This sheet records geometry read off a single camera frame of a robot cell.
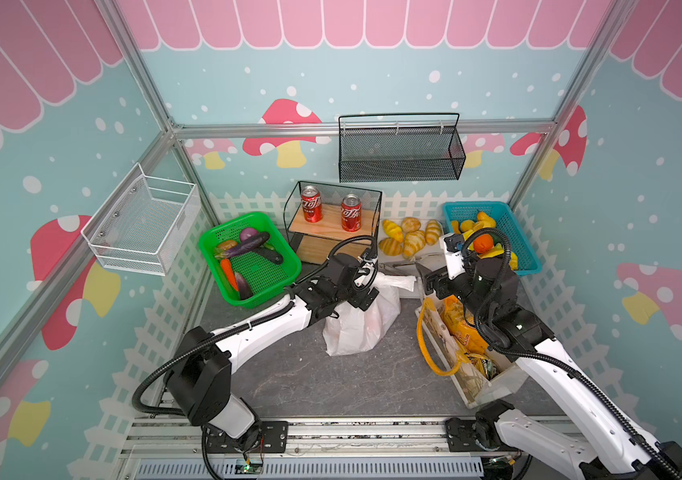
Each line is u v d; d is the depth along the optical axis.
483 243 1.03
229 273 1.03
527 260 1.01
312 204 0.93
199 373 0.43
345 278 0.62
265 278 1.06
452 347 0.69
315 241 1.01
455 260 0.59
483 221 1.13
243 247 1.08
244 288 1.00
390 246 1.09
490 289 0.49
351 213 0.89
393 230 1.16
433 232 1.16
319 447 0.74
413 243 1.11
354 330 0.81
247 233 1.12
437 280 0.61
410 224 1.16
